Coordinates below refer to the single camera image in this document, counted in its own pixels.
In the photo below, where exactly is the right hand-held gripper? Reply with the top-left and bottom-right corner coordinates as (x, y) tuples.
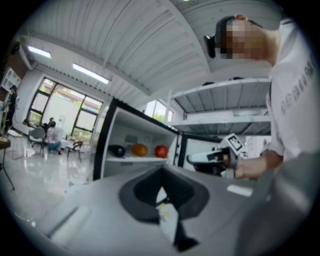
(186, 133), (245, 180)

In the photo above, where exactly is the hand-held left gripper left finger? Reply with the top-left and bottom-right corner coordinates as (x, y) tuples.
(34, 164), (176, 256)

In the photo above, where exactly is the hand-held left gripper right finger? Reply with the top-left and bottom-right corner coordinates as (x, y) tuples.
(162, 164), (262, 256)

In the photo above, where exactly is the small black-framed fridge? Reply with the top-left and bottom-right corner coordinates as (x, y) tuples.
(92, 97), (224, 182)

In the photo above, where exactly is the person's right forearm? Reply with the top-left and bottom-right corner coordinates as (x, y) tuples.
(259, 149), (286, 176)

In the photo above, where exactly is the person's right hand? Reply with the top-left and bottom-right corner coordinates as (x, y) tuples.
(234, 157), (266, 180)

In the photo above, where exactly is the red tomato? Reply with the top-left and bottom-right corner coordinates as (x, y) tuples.
(154, 145), (169, 159)

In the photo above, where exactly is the white metal loft rack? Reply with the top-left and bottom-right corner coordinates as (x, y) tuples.
(166, 77), (274, 137)

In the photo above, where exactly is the small window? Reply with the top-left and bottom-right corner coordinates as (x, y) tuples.
(144, 99), (175, 124)

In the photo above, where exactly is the orange fruit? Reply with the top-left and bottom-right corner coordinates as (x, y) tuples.
(130, 143), (149, 158)

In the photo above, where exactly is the dark purple eggplant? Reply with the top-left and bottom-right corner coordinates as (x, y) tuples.
(107, 144), (127, 159)

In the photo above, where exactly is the dark wooden chair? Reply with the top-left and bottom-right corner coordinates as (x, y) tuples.
(65, 140), (84, 162)

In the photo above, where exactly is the grey office chair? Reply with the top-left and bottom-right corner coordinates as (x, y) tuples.
(27, 126), (48, 159)

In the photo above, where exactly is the black tripod stand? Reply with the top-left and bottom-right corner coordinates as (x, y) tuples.
(0, 139), (16, 191)

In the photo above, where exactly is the person's white printed shirt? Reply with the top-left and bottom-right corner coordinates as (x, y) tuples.
(259, 18), (320, 166)

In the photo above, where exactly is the large black-framed window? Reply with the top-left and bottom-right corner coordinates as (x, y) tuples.
(25, 77), (104, 141)

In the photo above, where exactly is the white chair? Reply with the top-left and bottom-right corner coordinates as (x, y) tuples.
(6, 122), (30, 151)

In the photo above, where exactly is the person's head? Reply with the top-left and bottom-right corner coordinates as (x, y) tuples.
(215, 13), (284, 68)

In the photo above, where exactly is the long ceiling light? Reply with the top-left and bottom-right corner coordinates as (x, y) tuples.
(72, 62), (110, 85)
(27, 44), (52, 60)

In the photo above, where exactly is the black head camera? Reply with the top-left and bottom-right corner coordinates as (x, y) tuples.
(203, 33), (217, 60)

